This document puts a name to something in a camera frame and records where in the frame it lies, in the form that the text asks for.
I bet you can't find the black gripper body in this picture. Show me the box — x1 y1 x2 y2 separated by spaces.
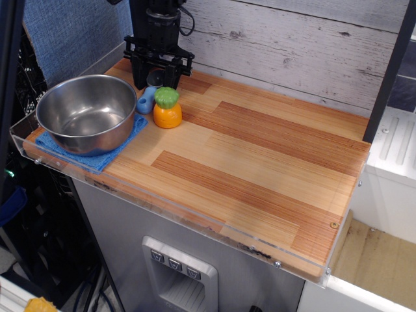
125 19 194 76

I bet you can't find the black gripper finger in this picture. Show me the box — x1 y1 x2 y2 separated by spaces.
164 58 183 89
131 54 150 90

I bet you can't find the blue handled grey spoon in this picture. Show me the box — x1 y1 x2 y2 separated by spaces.
136 70 164 115

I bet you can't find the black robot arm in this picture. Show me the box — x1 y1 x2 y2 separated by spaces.
124 1 194 90

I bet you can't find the orange toy carrot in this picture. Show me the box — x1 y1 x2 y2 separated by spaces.
153 87 183 129

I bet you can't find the stainless steel bowl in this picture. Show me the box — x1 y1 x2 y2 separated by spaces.
36 75 137 156

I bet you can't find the blue fabric panel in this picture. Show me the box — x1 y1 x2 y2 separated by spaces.
23 0 133 88

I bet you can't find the blue cloth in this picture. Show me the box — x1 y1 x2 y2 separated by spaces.
35 114 148 174

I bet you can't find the clear acrylic edge guard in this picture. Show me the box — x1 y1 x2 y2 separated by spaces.
10 102 370 285

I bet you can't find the grey toy fridge cabinet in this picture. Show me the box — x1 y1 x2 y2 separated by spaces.
75 181 304 311

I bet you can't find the silver dispenser panel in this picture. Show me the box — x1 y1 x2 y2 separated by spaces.
142 236 219 311

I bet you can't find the yellow object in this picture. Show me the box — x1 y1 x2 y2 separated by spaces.
23 297 58 312

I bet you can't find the white toy sink unit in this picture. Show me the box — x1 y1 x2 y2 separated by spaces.
298 107 415 311

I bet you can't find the black cable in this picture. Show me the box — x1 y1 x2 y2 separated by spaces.
178 5 196 37

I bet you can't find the black right post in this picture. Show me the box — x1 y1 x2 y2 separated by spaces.
362 0 415 143

